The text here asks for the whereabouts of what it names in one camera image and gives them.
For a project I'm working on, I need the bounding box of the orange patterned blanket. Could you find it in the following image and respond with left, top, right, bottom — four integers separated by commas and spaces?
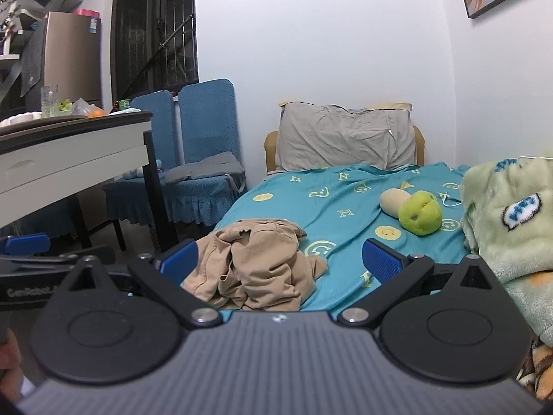
516, 337, 553, 403

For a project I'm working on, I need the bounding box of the blue covered chair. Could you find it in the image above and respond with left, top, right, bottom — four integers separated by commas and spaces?
129, 91, 179, 178
104, 79, 249, 251

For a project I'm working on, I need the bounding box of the grey pillow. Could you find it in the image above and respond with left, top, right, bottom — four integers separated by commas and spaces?
275, 104, 418, 171

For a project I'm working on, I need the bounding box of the white table with black legs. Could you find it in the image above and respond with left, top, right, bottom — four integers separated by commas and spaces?
0, 110, 179, 252

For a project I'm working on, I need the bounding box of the dark barred window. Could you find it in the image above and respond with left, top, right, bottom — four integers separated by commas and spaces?
110, 0, 199, 101

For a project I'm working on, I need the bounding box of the green and beige plush toy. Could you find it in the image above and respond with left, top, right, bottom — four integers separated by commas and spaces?
379, 188, 443, 236

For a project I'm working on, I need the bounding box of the teal printed bed sheet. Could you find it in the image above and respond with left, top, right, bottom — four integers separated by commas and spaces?
214, 162, 476, 312

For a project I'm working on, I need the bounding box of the clear drinking glass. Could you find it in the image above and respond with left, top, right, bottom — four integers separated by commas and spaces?
41, 85, 60, 118

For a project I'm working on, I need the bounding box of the green fleece blanket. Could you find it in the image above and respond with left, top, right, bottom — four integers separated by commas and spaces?
459, 158, 553, 338

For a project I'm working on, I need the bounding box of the grey refrigerator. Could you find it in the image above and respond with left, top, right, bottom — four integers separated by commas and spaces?
21, 11, 103, 105

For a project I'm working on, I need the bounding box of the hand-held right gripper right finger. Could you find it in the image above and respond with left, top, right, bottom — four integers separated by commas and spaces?
337, 238, 504, 329

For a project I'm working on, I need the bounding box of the tan t-shirt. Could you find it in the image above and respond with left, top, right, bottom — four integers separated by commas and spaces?
181, 220, 329, 312

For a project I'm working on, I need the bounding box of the person's left hand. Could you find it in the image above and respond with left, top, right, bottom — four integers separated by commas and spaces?
0, 333, 22, 403

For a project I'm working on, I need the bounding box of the grey folded cloth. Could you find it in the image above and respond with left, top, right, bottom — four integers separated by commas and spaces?
164, 152, 247, 185

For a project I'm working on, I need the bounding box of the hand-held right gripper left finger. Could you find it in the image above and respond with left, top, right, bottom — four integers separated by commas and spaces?
56, 239, 223, 329

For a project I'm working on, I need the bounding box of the beige pillow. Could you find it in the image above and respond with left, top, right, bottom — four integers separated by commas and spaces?
278, 99, 413, 112

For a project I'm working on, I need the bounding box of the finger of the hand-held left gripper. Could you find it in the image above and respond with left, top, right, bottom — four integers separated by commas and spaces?
0, 233, 116, 271

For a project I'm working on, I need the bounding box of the plastic bag of oranges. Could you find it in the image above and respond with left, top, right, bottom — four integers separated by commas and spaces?
70, 97, 107, 119

